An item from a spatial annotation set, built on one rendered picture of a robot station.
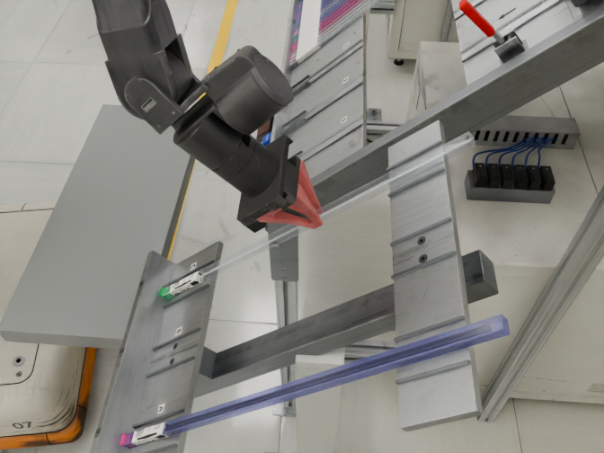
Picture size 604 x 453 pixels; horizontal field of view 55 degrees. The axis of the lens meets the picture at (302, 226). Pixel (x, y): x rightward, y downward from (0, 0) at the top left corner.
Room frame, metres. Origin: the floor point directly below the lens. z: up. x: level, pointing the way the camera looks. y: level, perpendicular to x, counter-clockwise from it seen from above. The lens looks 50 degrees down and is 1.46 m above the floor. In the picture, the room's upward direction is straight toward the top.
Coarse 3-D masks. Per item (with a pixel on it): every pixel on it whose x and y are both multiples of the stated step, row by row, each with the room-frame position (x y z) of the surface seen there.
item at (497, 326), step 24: (432, 336) 0.24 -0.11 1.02; (456, 336) 0.23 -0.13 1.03; (480, 336) 0.23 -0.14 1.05; (360, 360) 0.24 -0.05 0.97; (384, 360) 0.24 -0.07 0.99; (408, 360) 0.23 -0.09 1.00; (288, 384) 0.25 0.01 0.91; (312, 384) 0.24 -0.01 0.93; (336, 384) 0.23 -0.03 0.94; (216, 408) 0.25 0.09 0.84; (240, 408) 0.24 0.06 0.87; (168, 432) 0.25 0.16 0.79
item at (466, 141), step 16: (448, 144) 0.45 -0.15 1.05; (464, 144) 0.44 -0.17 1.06; (416, 160) 0.46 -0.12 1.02; (432, 160) 0.44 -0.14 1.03; (384, 176) 0.46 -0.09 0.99; (400, 176) 0.45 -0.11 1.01; (352, 192) 0.46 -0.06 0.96; (368, 192) 0.45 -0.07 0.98; (320, 208) 0.47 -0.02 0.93; (336, 208) 0.45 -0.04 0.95; (272, 240) 0.46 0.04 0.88; (240, 256) 0.46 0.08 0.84; (208, 272) 0.46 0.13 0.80
